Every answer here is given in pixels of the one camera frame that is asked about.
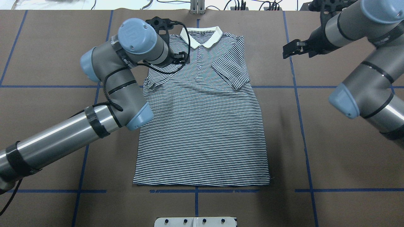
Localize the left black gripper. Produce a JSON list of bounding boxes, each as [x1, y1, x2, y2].
[[146, 17, 187, 63]]

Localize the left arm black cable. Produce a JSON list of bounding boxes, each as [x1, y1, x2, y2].
[[0, 20, 191, 215]]

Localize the aluminium frame post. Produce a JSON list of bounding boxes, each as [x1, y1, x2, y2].
[[190, 0, 206, 15]]

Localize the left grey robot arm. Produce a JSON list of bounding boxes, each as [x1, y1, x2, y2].
[[1, 17, 189, 194]]

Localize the navy white striped polo shirt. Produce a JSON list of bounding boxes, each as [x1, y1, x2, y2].
[[133, 26, 271, 187]]

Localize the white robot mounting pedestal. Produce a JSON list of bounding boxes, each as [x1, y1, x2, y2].
[[154, 217, 238, 227]]

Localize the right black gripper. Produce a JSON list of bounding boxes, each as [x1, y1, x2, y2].
[[282, 0, 348, 59]]

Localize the brown table mat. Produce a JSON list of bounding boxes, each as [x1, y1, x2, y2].
[[0, 9, 404, 227]]

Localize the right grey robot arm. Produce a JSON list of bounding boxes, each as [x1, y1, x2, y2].
[[282, 0, 404, 145]]

